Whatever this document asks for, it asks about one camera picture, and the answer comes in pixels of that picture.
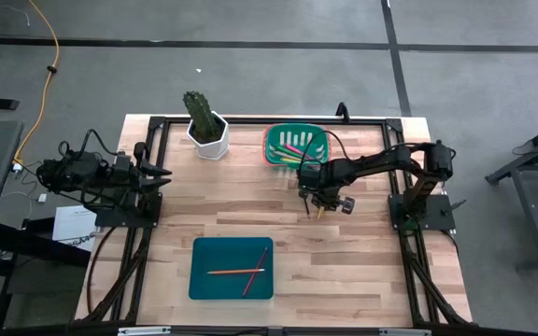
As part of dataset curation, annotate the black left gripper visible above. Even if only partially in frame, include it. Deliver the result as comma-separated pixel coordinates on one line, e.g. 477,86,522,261
112,141,174,207

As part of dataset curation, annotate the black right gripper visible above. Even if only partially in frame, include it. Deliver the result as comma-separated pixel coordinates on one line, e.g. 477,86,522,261
296,161,357,216

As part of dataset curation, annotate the green pen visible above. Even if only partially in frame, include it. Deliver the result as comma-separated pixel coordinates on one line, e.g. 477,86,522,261
276,145,305,163

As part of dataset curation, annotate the orange pencil with eraser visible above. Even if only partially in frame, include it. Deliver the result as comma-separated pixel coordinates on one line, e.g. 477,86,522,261
206,267,267,276

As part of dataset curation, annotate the red pencil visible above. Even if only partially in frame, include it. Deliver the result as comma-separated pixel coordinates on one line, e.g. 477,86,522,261
242,246,269,299

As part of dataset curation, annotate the green basket with red rim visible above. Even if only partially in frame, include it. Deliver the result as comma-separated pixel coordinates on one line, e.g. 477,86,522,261
262,122,333,168

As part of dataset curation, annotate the white hexagonal plant pot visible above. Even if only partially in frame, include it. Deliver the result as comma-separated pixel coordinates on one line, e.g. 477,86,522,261
185,110,231,161

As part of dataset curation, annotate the green cactus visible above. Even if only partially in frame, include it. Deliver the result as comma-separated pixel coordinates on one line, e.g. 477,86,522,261
182,90,223,144

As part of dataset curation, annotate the white paper sheet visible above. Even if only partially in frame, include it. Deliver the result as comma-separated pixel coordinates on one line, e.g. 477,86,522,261
52,205,98,252

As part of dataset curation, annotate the teal plastic tray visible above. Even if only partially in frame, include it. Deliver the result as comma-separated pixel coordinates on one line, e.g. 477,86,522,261
188,236,275,301

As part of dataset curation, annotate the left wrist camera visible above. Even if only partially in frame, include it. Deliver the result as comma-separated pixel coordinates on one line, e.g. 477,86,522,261
113,151,134,173

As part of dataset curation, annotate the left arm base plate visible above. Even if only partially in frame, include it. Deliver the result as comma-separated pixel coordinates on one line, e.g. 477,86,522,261
84,193,163,229

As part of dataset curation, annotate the black aluminium table frame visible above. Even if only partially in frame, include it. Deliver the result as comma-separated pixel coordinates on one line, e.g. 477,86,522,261
75,115,474,326

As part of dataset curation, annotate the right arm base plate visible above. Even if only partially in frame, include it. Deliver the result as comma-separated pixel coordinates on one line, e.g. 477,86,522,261
388,193,457,232

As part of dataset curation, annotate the black stand frame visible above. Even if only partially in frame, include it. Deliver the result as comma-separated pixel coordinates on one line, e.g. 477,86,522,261
0,218,93,330

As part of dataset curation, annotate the silver bracket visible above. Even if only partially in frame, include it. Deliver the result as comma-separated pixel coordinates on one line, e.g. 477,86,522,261
118,326,172,336
379,328,432,336

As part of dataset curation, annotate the yellow floor cable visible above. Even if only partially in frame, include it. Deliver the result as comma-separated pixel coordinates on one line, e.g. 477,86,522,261
14,0,61,164

